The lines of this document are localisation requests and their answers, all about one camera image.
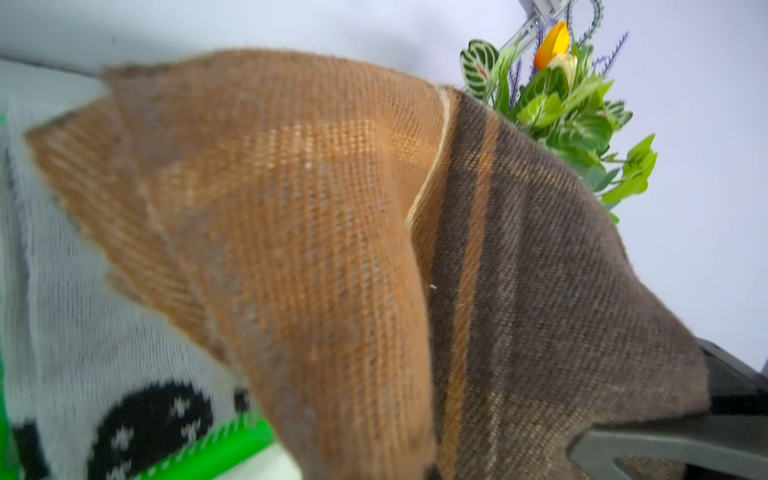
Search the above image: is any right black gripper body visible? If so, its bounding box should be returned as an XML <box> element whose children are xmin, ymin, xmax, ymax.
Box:
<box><xmin>568</xmin><ymin>339</ymin><xmax>767</xmax><ymax>479</ymax></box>

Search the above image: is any brown plaid fringed scarf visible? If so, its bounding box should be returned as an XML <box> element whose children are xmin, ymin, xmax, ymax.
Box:
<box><xmin>27</xmin><ymin>50</ymin><xmax>709</xmax><ymax>479</ymax></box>

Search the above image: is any houndstooth smiley knit scarf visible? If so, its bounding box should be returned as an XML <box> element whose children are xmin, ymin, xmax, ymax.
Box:
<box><xmin>1</xmin><ymin>100</ymin><xmax>250</xmax><ymax>479</ymax></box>

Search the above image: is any green plastic basket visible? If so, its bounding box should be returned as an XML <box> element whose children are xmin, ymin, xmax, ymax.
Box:
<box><xmin>1</xmin><ymin>353</ymin><xmax>275</xmax><ymax>479</ymax></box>

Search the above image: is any artificial green plant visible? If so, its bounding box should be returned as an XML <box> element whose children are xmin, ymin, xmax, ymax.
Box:
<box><xmin>459</xmin><ymin>1</ymin><xmax>658</xmax><ymax>212</ymax></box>

